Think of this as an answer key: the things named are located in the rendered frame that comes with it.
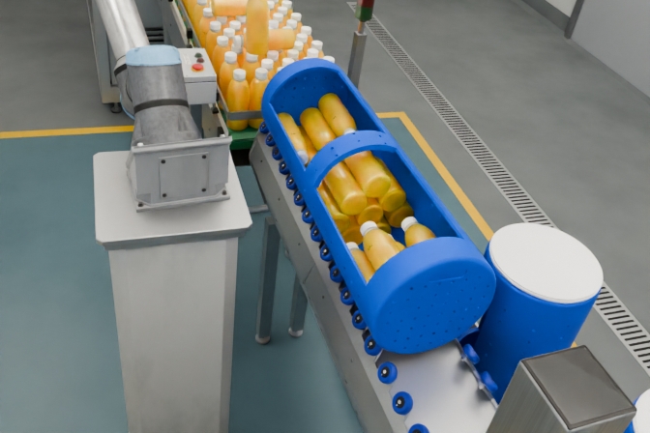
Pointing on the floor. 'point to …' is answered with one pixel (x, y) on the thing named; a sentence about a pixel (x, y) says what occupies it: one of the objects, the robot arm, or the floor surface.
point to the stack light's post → (356, 57)
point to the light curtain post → (562, 396)
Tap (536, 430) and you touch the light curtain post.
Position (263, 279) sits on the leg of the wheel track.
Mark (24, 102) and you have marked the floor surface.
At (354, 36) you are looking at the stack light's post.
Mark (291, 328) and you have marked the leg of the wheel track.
